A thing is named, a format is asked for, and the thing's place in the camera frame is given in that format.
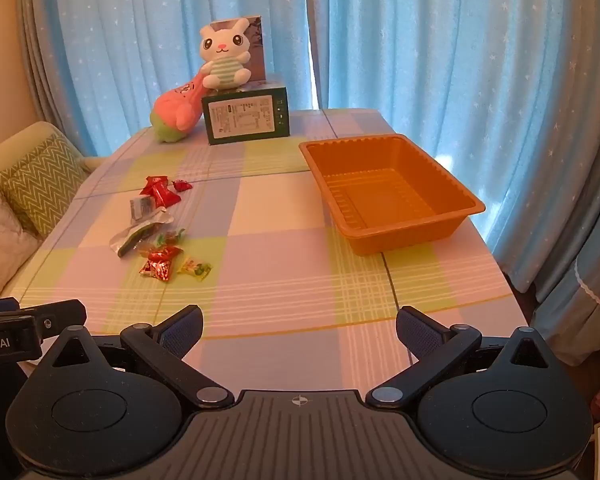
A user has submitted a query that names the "pink starfish plush toy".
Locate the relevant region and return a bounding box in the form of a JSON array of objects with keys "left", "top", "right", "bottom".
[{"left": 151, "top": 72, "right": 212, "bottom": 144}]

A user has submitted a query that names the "grey lace-trimmed cover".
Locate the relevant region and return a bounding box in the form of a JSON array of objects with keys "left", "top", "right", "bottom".
[{"left": 529, "top": 237, "right": 600, "bottom": 367}]

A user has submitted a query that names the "red snack packet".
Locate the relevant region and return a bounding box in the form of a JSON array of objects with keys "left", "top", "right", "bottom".
[
  {"left": 140, "top": 175, "right": 169, "bottom": 197},
  {"left": 152, "top": 185, "right": 182, "bottom": 209}
]

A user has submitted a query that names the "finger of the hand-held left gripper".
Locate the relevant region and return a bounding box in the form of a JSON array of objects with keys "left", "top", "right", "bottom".
[{"left": 30, "top": 299, "right": 88, "bottom": 343}]

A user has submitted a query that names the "brown upright box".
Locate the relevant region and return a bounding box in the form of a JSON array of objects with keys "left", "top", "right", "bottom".
[{"left": 210, "top": 15, "right": 267, "bottom": 84}]

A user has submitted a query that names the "silver green snack packet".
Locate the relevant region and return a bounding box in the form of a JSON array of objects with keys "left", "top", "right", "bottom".
[{"left": 109, "top": 208, "right": 174, "bottom": 259}]

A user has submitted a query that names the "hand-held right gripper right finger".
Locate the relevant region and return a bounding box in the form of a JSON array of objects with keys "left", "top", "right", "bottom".
[{"left": 366, "top": 306, "right": 562, "bottom": 408}]

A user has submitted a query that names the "white bunny plush toy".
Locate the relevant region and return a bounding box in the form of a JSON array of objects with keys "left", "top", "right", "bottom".
[{"left": 198, "top": 17, "right": 254, "bottom": 92}]

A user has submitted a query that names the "green zigzag pillow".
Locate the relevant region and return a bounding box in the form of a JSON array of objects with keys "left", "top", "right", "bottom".
[{"left": 0, "top": 135, "right": 92, "bottom": 239}]

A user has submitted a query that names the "grey star curtain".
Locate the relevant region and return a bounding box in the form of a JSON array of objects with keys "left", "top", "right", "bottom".
[
  {"left": 490, "top": 50, "right": 600, "bottom": 306},
  {"left": 16, "top": 0, "right": 83, "bottom": 157}
]

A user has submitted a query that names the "green cardboard box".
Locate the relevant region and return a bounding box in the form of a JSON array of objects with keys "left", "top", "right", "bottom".
[{"left": 201, "top": 74, "right": 291, "bottom": 146}]

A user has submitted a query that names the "orange plastic tray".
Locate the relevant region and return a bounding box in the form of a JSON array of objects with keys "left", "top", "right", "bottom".
[{"left": 299, "top": 134, "right": 486, "bottom": 256}]

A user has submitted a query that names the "yellow candy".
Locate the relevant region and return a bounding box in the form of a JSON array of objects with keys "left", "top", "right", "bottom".
[{"left": 176, "top": 256, "right": 214, "bottom": 279}]

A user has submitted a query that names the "white pillow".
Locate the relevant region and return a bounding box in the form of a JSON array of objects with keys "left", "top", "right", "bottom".
[{"left": 0, "top": 174, "right": 44, "bottom": 302}]

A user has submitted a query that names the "red gold candy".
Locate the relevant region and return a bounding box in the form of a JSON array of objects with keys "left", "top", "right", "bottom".
[
  {"left": 147, "top": 245, "right": 184, "bottom": 264},
  {"left": 139, "top": 259, "right": 174, "bottom": 284}
]

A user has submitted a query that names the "green candy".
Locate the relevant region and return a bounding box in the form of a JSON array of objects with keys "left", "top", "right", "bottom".
[{"left": 155, "top": 228, "right": 187, "bottom": 246}]

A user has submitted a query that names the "small grey snack packet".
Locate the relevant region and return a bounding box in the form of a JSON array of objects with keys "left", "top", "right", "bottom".
[{"left": 130, "top": 197, "right": 156, "bottom": 221}]

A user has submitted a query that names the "cream sofa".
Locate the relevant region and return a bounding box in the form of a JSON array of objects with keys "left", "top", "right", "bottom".
[{"left": 0, "top": 120, "right": 107, "bottom": 302}]

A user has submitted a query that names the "blue star curtain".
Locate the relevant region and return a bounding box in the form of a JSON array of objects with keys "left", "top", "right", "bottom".
[
  {"left": 42, "top": 0, "right": 315, "bottom": 157},
  {"left": 305, "top": 0, "right": 600, "bottom": 241}
]

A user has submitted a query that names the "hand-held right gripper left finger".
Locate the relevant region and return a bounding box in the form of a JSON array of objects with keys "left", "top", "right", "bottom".
[{"left": 39, "top": 305, "right": 233, "bottom": 408}]

